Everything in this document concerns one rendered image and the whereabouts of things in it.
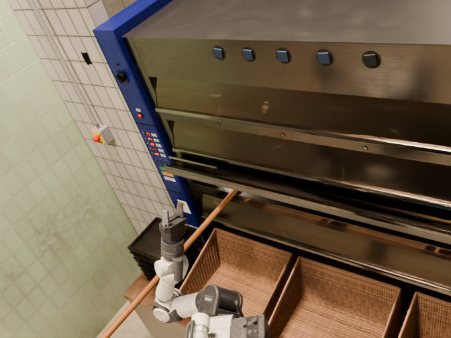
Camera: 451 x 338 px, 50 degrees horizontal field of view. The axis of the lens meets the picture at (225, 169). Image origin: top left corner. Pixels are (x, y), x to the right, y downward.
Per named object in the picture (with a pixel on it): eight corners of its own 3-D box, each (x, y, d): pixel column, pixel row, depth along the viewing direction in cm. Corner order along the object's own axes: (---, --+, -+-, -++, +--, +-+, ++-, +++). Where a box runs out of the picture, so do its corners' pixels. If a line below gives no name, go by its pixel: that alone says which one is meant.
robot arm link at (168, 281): (183, 249, 191) (177, 269, 199) (162, 255, 186) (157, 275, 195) (190, 262, 187) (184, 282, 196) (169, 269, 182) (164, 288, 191)
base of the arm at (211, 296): (222, 295, 200) (243, 288, 194) (223, 326, 193) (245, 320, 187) (196, 288, 191) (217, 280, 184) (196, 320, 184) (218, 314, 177)
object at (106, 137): (104, 136, 304) (97, 123, 298) (115, 138, 298) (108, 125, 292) (96, 143, 300) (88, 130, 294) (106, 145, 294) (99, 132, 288)
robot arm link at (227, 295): (215, 294, 201) (239, 289, 192) (215, 316, 196) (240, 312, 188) (195, 289, 193) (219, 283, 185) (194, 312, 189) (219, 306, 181)
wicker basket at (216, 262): (226, 255, 311) (214, 225, 295) (303, 283, 277) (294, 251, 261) (180, 314, 285) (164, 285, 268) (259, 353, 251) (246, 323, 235)
